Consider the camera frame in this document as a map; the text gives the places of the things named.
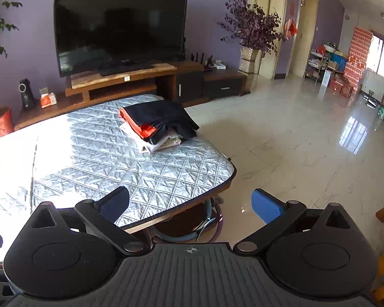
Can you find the black flat television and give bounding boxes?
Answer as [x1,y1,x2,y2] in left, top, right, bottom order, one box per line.
[53,0,189,78]

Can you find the wooden television stand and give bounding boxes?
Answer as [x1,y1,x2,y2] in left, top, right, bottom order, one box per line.
[14,60,248,132]

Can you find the black tabletop speaker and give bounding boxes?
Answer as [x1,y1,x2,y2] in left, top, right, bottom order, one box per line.
[18,78,37,111]

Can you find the red hanging ornament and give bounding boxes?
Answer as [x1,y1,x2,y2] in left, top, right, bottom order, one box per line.
[284,17,298,38]

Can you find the navy pants with orange stripe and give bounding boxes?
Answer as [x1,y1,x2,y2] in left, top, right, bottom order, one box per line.
[119,99,200,145]

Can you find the woven floor vase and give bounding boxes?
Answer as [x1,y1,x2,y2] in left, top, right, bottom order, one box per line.
[239,46,263,94]

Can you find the black router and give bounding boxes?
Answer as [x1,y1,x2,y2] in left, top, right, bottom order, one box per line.
[191,52,214,71]

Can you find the metal storage rack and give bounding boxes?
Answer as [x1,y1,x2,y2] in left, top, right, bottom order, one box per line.
[306,42,349,81]

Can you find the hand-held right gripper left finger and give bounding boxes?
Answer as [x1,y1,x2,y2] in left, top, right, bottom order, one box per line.
[25,185,149,256]

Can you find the red plant pot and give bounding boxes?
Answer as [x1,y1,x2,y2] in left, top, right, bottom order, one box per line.
[0,106,15,140]

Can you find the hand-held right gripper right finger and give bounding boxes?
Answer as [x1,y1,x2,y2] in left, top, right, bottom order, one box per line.
[233,188,353,256]

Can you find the purple dried plant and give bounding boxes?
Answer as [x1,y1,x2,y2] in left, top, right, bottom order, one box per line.
[216,0,288,56]

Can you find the folded white clothes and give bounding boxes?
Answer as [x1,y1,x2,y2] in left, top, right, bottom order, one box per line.
[119,122,184,155]

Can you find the stack of red boxes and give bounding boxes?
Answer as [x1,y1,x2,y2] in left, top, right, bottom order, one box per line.
[328,26,374,99]

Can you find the orange tissue box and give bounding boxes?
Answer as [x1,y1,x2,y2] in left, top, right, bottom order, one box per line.
[39,92,58,109]

